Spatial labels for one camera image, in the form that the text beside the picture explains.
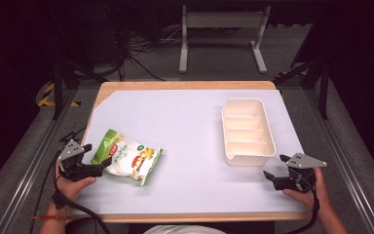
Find aluminium floor rail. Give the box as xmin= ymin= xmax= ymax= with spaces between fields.
xmin=304 ymin=87 xmax=374 ymax=234
xmin=0 ymin=87 xmax=80 ymax=234

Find red string bracelet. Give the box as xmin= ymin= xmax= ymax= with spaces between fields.
xmin=32 ymin=214 xmax=73 ymax=222

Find grey metal stand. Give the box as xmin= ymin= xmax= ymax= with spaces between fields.
xmin=178 ymin=4 xmax=272 ymax=75

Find black wrist strap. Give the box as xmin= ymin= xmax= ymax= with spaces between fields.
xmin=51 ymin=190 xmax=68 ymax=211

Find person's left hand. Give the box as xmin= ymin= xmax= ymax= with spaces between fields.
xmin=55 ymin=162 xmax=97 ymax=203

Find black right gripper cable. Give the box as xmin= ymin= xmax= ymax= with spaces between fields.
xmin=284 ymin=185 xmax=321 ymax=234

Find yellow and black hazard tape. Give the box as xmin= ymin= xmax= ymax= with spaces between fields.
xmin=37 ymin=82 xmax=81 ymax=108

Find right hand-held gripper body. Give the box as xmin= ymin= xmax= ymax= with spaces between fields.
xmin=272 ymin=152 xmax=328 ymax=193

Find bundle of black floor cables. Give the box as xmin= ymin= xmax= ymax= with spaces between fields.
xmin=105 ymin=19 xmax=184 ymax=83

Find white divided plastic container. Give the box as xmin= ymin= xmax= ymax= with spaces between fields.
xmin=220 ymin=97 xmax=277 ymax=167

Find person's white clothing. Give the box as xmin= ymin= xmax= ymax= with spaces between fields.
xmin=141 ymin=224 xmax=228 ymax=234

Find white table mat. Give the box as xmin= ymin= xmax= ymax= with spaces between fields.
xmin=80 ymin=89 xmax=310 ymax=215

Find black tripod stand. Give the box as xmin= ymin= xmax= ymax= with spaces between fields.
xmin=49 ymin=57 xmax=109 ymax=121
xmin=273 ymin=53 xmax=333 ymax=121

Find person's right hand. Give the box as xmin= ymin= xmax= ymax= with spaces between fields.
xmin=281 ymin=167 xmax=331 ymax=213

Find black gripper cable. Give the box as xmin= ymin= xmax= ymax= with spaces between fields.
xmin=52 ymin=149 xmax=112 ymax=234
xmin=284 ymin=185 xmax=321 ymax=234

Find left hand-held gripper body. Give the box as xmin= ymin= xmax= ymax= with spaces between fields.
xmin=57 ymin=139 xmax=95 ymax=182

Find green and white snack packet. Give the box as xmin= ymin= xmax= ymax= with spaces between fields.
xmin=90 ymin=128 xmax=164 ymax=187

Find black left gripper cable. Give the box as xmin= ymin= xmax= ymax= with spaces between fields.
xmin=52 ymin=149 xmax=112 ymax=234

